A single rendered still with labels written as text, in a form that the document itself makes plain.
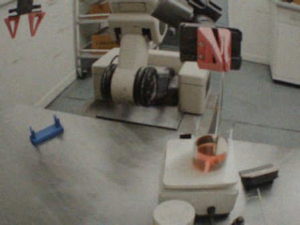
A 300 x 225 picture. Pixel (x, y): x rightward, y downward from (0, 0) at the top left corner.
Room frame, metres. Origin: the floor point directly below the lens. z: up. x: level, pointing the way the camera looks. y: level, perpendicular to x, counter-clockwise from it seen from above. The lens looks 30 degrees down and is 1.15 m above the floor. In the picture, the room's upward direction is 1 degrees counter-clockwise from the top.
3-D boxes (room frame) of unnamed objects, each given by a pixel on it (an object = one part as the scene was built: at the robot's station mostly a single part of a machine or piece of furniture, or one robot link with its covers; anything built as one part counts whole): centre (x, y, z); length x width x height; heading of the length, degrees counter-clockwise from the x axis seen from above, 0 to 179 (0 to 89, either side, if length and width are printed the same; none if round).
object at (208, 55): (0.39, -0.11, 1.01); 0.09 x 0.07 x 0.07; 177
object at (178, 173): (0.38, -0.08, 0.83); 0.12 x 0.12 x 0.01; 84
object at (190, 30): (0.39, -0.09, 1.01); 0.09 x 0.07 x 0.07; 178
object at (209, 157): (0.37, -0.09, 0.88); 0.07 x 0.06 x 0.08; 146
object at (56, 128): (0.59, 0.26, 0.77); 0.10 x 0.03 x 0.04; 132
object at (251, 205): (0.33, -0.19, 0.76); 0.06 x 0.06 x 0.02
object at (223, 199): (0.40, -0.08, 0.79); 0.22 x 0.13 x 0.08; 174
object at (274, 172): (0.41, -0.22, 0.77); 0.09 x 0.06 x 0.04; 96
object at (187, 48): (0.46, -0.10, 1.01); 0.10 x 0.07 x 0.07; 88
